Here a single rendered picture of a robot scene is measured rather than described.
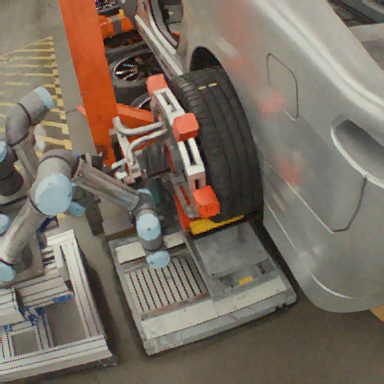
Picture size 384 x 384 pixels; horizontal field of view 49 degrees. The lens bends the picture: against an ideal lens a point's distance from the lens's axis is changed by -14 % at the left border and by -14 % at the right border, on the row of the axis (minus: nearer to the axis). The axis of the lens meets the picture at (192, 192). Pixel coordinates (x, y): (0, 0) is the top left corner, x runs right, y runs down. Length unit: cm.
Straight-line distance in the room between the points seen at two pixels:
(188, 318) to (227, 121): 108
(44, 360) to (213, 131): 137
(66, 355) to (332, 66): 180
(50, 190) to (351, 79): 87
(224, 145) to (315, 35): 76
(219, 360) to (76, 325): 74
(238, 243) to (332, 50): 158
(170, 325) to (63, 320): 56
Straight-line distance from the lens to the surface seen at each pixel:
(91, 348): 224
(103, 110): 228
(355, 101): 99
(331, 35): 110
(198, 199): 176
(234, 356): 234
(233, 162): 174
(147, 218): 156
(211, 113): 175
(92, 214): 285
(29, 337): 242
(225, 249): 244
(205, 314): 239
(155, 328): 239
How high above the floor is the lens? 213
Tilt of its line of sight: 44 degrees down
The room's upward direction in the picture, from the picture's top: 9 degrees counter-clockwise
